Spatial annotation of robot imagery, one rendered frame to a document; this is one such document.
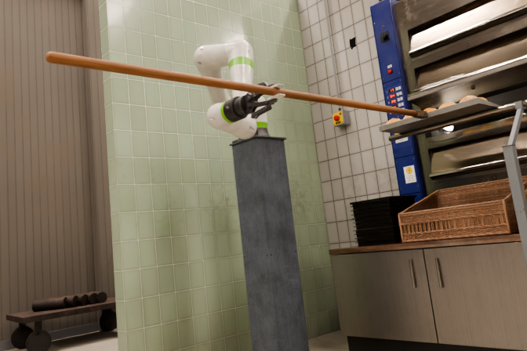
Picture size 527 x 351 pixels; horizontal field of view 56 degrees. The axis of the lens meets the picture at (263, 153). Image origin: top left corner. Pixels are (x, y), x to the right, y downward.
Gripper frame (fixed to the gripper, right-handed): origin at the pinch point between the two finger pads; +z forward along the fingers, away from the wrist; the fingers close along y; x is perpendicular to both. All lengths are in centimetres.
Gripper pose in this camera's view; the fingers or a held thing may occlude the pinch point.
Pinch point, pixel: (275, 92)
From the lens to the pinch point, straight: 181.9
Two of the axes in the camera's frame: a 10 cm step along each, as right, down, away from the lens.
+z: 6.5, -2.0, -7.4
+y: 1.1, 9.8, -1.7
